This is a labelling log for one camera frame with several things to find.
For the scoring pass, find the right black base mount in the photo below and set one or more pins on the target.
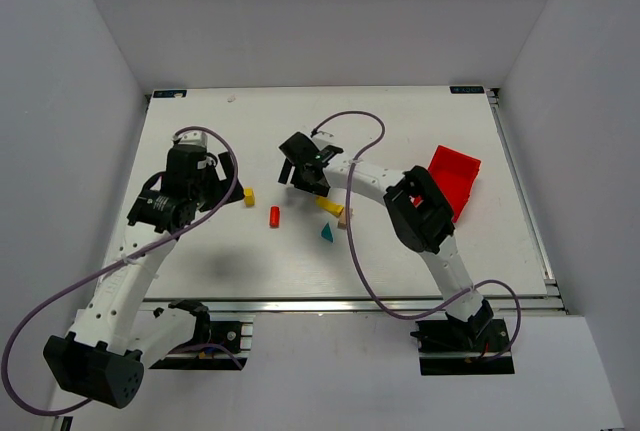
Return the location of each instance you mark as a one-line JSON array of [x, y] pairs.
[[443, 353]]

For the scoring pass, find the red cylinder block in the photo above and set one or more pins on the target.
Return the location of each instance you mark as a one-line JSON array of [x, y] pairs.
[[274, 217]]

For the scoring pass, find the right blue corner sticker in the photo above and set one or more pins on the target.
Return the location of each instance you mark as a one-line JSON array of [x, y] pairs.
[[466, 89]]

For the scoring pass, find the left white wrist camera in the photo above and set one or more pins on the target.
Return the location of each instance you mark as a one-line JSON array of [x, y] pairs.
[[191, 138]]

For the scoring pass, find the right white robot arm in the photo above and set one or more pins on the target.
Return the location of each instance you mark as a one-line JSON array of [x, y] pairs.
[[421, 217]]

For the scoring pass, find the yellow arch block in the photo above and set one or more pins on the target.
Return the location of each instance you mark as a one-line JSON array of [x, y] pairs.
[[329, 206]]

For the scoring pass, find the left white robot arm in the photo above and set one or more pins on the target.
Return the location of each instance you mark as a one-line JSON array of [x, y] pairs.
[[100, 358]]

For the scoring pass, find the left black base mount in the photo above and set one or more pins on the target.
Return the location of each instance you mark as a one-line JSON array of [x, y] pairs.
[[222, 344]]

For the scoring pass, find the red plastic bin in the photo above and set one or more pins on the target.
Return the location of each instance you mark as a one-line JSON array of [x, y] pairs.
[[454, 173]]

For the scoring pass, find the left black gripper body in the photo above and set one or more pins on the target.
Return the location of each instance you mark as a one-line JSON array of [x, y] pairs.
[[220, 183]]

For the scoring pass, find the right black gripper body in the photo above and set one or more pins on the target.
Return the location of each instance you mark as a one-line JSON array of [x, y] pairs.
[[298, 163]]

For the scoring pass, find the natural wood block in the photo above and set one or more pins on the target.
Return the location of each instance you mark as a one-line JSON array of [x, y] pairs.
[[342, 218]]

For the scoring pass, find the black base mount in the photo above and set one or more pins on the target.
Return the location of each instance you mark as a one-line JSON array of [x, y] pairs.
[[443, 353], [222, 344]]

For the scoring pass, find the yellow cube block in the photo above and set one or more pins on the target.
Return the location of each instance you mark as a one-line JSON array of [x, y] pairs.
[[249, 197]]

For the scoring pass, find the left blue corner sticker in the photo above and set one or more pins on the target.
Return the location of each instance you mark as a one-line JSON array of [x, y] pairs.
[[169, 94]]

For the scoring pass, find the teal triangle block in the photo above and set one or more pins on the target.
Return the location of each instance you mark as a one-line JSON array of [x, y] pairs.
[[327, 234]]

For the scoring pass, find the blue corner sticker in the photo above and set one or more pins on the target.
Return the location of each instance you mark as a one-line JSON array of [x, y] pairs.
[[169, 94], [466, 89]]

